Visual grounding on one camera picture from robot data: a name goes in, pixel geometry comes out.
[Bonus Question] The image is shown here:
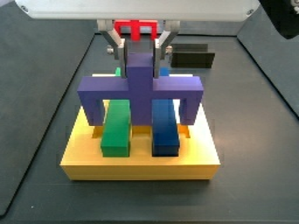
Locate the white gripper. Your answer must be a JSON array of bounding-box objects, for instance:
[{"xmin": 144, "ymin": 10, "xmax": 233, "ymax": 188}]
[{"xmin": 14, "ymin": 0, "xmax": 260, "ymax": 79}]

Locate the purple three-legged block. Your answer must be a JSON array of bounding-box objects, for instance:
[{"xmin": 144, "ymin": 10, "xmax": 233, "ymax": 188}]
[{"xmin": 77, "ymin": 53, "xmax": 202, "ymax": 126}]

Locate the yellow slotted base board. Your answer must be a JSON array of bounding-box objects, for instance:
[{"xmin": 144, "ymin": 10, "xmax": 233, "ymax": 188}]
[{"xmin": 60, "ymin": 99, "xmax": 220, "ymax": 180}]

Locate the red three-legged block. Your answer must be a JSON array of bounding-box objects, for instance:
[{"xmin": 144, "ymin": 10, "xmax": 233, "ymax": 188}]
[{"xmin": 114, "ymin": 20, "xmax": 157, "ymax": 41}]

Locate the blue rectangular block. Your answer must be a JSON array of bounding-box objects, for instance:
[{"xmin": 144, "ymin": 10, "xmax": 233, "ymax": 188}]
[{"xmin": 150, "ymin": 66, "xmax": 181, "ymax": 158}]

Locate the green rectangular block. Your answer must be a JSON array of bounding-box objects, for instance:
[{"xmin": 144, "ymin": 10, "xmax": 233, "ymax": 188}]
[{"xmin": 98, "ymin": 66, "xmax": 132, "ymax": 158}]

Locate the black angle bracket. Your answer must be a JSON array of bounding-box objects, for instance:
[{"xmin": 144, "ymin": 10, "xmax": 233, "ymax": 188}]
[{"xmin": 170, "ymin": 44, "xmax": 214, "ymax": 68}]

